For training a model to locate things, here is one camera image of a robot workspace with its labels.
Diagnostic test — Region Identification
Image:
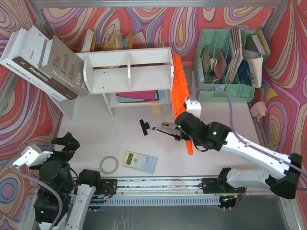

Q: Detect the brown Lonely Ones book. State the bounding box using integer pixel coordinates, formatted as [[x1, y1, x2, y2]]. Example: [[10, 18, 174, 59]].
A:
[[40, 36, 89, 97]]

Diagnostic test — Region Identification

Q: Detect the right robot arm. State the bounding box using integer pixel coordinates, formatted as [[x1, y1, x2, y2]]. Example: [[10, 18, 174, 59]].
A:
[[175, 112, 302, 199]]

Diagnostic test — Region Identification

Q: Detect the stack of coloured paper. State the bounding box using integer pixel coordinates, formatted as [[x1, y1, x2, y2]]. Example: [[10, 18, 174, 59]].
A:
[[116, 90, 166, 104]]

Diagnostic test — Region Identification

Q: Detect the white wooden bookshelf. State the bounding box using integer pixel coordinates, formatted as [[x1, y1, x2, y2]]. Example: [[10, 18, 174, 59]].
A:
[[51, 47, 175, 122]]

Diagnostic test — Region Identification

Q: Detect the Fredonia book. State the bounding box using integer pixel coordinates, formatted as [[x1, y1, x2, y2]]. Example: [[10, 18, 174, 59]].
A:
[[12, 26, 77, 101]]

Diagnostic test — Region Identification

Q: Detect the yellow grey calculator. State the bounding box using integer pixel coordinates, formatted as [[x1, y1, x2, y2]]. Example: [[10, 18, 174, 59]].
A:
[[122, 151, 157, 173]]

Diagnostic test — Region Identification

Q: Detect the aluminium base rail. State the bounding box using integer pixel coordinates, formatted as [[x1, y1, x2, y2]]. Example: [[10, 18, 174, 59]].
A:
[[28, 176, 293, 198]]

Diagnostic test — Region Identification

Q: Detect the white Mademoiselle book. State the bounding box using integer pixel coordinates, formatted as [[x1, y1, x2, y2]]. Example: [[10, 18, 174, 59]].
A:
[[0, 28, 27, 75]]

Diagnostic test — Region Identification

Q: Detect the yellow sticky note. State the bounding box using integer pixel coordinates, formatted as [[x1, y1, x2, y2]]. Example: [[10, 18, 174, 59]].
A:
[[151, 104, 161, 115]]

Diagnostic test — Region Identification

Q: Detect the masking tape roll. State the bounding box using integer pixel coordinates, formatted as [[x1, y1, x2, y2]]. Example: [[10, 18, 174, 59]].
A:
[[99, 156, 119, 174]]

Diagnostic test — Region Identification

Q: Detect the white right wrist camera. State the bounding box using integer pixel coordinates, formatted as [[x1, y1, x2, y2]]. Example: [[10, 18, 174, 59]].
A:
[[185, 99, 201, 118]]

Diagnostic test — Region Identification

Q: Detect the green desk organizer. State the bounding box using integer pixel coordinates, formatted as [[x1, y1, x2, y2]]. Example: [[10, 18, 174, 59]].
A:
[[193, 27, 255, 102]]

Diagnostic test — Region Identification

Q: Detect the black binder clip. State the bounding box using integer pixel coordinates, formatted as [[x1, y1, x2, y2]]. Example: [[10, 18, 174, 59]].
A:
[[139, 119, 150, 136]]

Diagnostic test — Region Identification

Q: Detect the grey cardboard sheet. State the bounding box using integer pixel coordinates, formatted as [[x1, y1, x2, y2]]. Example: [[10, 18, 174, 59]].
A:
[[184, 67, 193, 92]]

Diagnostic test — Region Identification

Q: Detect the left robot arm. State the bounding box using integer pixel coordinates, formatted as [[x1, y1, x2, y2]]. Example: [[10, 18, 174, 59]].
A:
[[31, 132, 102, 230]]

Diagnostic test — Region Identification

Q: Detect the pink piggy figure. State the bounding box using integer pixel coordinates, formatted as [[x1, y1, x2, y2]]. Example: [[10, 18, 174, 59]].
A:
[[250, 101, 267, 122]]

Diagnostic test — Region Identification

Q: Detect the orange microfiber duster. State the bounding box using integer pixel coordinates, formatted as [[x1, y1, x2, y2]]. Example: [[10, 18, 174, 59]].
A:
[[169, 53, 194, 156]]

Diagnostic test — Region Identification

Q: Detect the black silver stapler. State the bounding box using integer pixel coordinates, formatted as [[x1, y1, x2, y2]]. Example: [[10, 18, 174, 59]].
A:
[[160, 122, 180, 135]]

